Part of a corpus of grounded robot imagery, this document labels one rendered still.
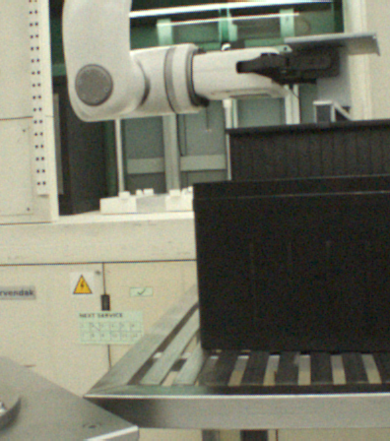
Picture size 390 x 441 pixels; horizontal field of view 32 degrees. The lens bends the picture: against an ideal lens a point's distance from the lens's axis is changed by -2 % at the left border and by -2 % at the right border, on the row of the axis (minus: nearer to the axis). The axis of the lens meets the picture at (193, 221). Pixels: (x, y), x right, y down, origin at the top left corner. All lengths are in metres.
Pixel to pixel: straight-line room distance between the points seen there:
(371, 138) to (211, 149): 1.41
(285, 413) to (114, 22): 0.45
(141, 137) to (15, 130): 0.89
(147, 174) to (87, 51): 1.36
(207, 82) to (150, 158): 1.32
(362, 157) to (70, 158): 0.90
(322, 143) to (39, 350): 0.76
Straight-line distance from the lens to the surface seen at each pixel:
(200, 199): 0.70
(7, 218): 1.29
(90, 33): 0.78
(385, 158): 0.70
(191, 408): 0.58
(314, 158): 0.70
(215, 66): 0.79
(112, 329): 1.24
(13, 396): 0.58
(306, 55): 0.78
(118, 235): 1.21
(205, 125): 2.08
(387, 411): 0.57
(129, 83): 0.78
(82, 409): 0.56
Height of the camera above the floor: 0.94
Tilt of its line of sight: 4 degrees down
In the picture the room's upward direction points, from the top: 3 degrees counter-clockwise
